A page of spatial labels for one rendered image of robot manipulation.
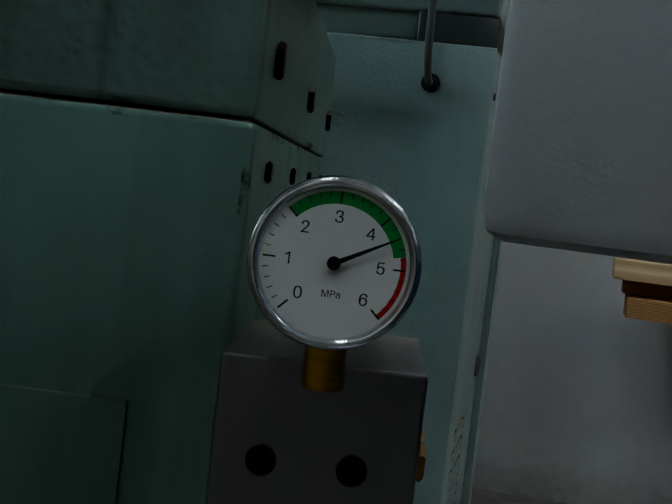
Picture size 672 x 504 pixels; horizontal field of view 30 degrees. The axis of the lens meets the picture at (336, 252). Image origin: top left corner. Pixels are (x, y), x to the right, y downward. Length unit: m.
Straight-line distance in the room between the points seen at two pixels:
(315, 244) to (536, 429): 2.58
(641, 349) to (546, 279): 0.27
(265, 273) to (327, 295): 0.02
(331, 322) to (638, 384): 2.56
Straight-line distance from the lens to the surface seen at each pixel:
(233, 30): 0.52
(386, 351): 0.54
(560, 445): 3.02
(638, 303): 2.48
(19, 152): 0.53
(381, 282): 0.45
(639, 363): 2.99
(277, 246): 0.45
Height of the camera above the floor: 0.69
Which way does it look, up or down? 3 degrees down
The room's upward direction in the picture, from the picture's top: 7 degrees clockwise
